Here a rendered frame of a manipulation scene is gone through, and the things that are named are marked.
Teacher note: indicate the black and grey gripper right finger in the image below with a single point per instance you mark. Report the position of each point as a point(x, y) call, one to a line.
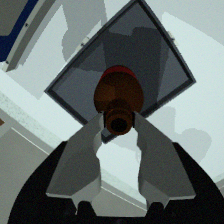
point(168, 174)

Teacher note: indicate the blue crate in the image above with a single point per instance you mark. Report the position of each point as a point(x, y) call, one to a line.
point(13, 15)

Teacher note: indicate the brown bottle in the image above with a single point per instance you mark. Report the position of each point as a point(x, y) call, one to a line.
point(118, 92)

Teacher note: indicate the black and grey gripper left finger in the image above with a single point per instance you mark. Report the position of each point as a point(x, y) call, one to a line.
point(70, 174)

